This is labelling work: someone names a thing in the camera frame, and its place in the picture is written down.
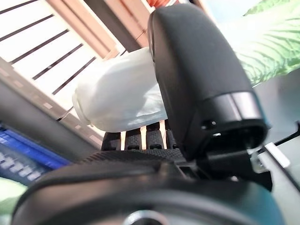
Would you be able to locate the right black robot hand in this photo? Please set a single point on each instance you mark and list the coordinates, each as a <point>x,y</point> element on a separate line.
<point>152,199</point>

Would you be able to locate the green white napa cabbage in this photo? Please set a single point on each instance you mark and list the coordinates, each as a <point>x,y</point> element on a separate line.
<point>9,199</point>
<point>112,98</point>

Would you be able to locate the blue plastic shopping basket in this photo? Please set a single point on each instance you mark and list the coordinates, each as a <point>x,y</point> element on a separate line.
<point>23,150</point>

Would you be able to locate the slatted wooden crate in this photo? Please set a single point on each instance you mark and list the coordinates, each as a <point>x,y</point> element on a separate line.
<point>98,28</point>

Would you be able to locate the plain orange pumpkin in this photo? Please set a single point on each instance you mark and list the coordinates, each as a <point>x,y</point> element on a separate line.
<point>159,2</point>

